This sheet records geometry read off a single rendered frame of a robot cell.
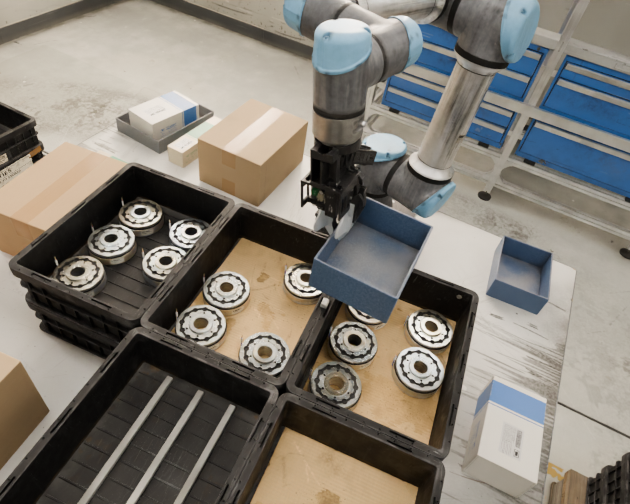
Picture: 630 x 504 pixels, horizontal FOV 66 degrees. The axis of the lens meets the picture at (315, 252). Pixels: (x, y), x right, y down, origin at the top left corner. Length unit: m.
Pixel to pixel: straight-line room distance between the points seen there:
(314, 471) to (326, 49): 0.69
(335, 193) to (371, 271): 0.21
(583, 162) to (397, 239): 2.03
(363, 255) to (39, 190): 0.84
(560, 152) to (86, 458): 2.54
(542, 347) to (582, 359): 1.08
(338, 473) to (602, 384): 1.71
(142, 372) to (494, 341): 0.87
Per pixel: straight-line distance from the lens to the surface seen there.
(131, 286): 1.15
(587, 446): 2.27
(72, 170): 1.42
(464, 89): 1.11
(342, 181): 0.74
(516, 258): 1.62
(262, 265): 1.17
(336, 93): 0.67
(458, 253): 1.54
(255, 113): 1.64
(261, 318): 1.07
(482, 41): 1.07
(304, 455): 0.94
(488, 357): 1.33
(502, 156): 2.89
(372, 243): 0.93
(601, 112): 2.78
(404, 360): 1.04
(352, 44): 0.65
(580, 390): 2.39
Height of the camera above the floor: 1.71
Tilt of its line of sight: 46 degrees down
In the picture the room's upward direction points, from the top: 11 degrees clockwise
